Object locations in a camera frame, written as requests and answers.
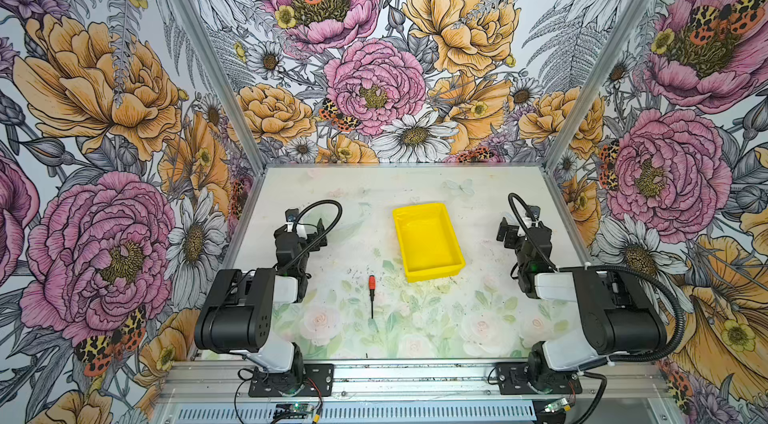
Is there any yellow plastic bin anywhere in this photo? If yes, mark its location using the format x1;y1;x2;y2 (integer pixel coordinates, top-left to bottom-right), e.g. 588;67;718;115
392;202;466;283

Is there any black corrugated cable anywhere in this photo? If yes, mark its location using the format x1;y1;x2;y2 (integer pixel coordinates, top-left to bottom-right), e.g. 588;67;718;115
281;199;344;274
508;192;686;363

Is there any red handled screwdriver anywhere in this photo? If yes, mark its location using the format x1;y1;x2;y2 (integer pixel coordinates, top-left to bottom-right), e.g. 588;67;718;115
368;274;376;319

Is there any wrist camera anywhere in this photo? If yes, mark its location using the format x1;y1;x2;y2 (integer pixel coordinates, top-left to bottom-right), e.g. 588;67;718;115
285;208;301;225
525;205;541;221

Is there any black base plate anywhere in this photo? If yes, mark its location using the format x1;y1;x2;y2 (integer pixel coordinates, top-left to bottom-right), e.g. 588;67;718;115
489;362;582;395
248;364;335;398

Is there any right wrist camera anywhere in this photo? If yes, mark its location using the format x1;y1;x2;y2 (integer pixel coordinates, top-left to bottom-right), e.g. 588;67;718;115
525;205;541;221

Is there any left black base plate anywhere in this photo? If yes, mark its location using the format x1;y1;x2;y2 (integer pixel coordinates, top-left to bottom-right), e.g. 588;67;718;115
248;364;335;398

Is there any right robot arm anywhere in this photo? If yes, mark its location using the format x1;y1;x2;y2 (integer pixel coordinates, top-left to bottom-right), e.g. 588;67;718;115
496;218;669;394

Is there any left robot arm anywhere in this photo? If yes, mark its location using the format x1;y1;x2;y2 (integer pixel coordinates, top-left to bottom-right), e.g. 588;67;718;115
194;221;327;396

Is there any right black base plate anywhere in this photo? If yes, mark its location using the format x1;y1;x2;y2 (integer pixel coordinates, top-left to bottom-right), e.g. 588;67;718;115
489;362;582;395

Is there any aluminium front rail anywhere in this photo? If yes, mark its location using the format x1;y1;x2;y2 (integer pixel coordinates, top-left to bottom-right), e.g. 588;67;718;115
158;359;667;404

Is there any right green circuit board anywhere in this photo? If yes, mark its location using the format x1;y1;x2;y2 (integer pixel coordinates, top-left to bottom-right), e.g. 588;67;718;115
542;397;571;413

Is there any green circuit board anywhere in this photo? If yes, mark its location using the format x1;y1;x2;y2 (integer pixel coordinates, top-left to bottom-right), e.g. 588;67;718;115
271;403;323;423
542;397;571;413

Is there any left black corrugated cable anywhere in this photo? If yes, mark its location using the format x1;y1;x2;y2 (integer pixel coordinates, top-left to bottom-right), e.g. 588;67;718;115
281;199;344;274

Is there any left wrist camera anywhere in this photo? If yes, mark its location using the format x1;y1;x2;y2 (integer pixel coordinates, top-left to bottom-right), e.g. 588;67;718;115
285;208;301;225

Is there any white vented cable duct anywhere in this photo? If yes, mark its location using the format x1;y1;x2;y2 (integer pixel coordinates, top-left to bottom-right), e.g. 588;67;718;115
166;399;536;423

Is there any right black corrugated cable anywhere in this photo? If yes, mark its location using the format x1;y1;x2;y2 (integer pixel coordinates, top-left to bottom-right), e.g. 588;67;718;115
508;192;686;363

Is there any left green circuit board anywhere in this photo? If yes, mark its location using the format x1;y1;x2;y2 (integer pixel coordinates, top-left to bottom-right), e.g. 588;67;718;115
271;403;323;423

